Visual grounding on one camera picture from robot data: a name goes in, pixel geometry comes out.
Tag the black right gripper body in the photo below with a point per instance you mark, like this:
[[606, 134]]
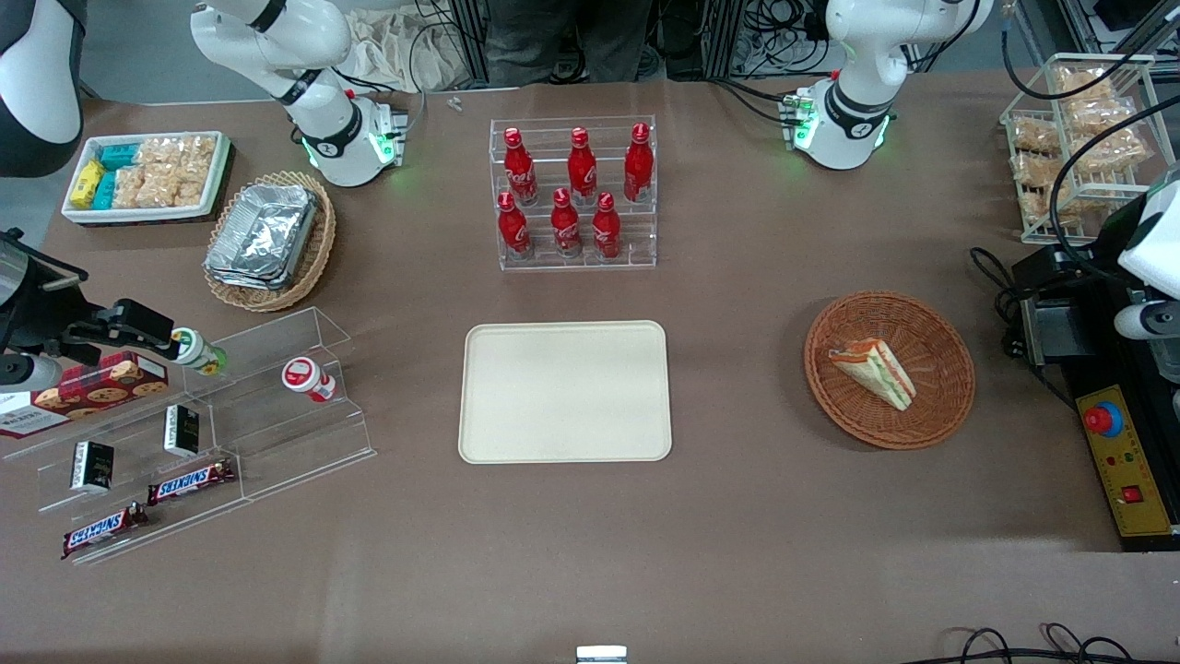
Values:
[[48, 314]]

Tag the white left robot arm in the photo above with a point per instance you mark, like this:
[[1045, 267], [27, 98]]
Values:
[[853, 111]]

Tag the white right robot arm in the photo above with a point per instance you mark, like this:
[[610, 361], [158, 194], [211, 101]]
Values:
[[332, 138]]

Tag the light wicker basket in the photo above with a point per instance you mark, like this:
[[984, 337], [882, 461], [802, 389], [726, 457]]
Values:
[[226, 293]]

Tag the white snack tray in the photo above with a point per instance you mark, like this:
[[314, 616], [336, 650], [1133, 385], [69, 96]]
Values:
[[138, 214]]

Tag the cream plastic tray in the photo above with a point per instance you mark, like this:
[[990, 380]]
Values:
[[564, 392]]

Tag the triangular sandwich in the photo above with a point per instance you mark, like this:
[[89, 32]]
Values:
[[876, 371]]

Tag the brown wicker basket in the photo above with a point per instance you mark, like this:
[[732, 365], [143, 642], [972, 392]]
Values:
[[936, 332]]

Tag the red chocolate chip cookie box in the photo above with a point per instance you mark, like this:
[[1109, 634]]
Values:
[[101, 385]]

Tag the green sunflower lid cup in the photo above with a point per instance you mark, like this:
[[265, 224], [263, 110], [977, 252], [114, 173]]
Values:
[[195, 350]]

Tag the small black chocolate box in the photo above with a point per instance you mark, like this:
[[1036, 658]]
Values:
[[182, 431], [92, 466]]

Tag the yellow snack packet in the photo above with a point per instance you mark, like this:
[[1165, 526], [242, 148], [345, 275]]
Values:
[[87, 183]]

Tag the teal snack packet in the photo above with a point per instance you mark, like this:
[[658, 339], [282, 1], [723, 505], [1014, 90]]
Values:
[[105, 190], [120, 156]]

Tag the clear rice cracker bag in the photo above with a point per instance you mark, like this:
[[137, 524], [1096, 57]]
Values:
[[180, 149], [194, 183], [129, 188], [159, 188]]

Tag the stacked aluminium foil trays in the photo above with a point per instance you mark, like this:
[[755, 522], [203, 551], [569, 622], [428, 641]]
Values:
[[263, 235]]

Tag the Snickers chocolate bar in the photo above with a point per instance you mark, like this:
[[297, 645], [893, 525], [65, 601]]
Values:
[[101, 530], [189, 481]]

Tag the red lid yogurt cup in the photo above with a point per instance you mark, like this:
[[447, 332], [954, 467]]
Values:
[[302, 376]]

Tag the clear acrylic stepped shelf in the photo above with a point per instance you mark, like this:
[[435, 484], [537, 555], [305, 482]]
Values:
[[286, 433]]

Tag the white crumpled cloth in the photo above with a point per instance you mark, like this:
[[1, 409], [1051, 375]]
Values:
[[406, 51]]

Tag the red cola bottle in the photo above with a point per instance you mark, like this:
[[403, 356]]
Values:
[[565, 229], [513, 231], [638, 171], [582, 171], [606, 231], [520, 171]]

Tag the clear acrylic bottle rack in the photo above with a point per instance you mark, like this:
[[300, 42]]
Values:
[[636, 235]]

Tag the person's dark trousers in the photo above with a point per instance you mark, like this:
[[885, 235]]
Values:
[[562, 37]]

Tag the clear fried snack bag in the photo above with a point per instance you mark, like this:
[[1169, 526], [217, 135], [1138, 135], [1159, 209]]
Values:
[[1120, 149], [1034, 136], [1042, 205], [1037, 169], [1080, 81], [1102, 115]]

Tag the black device box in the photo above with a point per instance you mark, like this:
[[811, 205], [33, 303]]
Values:
[[1051, 327]]

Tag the yellow emergency stop control box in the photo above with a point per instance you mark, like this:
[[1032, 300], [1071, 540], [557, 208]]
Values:
[[1120, 461]]

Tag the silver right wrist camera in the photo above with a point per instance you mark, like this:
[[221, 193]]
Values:
[[28, 371]]

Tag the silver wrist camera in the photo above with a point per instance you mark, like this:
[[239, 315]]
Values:
[[1148, 321], [28, 371]]

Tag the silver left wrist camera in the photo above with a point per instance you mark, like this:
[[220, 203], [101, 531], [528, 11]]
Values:
[[1148, 321]]

